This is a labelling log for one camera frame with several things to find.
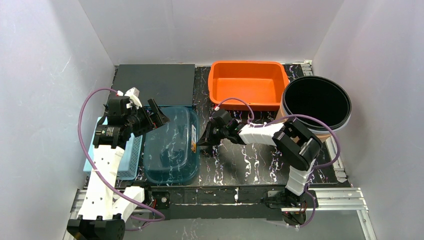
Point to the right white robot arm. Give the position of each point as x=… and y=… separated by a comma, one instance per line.
x=298, y=145

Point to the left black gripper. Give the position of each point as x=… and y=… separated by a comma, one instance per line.
x=147, y=118

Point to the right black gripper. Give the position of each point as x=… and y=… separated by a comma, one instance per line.
x=212, y=133

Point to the aluminium frame rail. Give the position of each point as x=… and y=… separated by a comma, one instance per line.
x=232, y=185

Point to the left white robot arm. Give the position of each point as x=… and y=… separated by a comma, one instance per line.
x=105, y=209

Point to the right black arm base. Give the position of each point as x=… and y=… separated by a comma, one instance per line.
x=297, y=210

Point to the dark teal transparent container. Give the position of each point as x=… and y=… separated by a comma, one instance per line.
x=171, y=156

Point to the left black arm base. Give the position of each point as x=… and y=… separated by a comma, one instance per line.
x=156, y=200

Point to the tan bucket with black liner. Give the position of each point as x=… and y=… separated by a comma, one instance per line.
x=317, y=97

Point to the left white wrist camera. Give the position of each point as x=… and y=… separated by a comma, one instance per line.
x=133, y=94

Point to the dark blue network switch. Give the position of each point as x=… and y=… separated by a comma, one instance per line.
x=167, y=84

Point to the light blue perforated basket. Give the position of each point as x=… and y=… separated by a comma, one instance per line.
x=129, y=164

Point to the orange plastic tray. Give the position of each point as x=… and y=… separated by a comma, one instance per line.
x=258, y=83

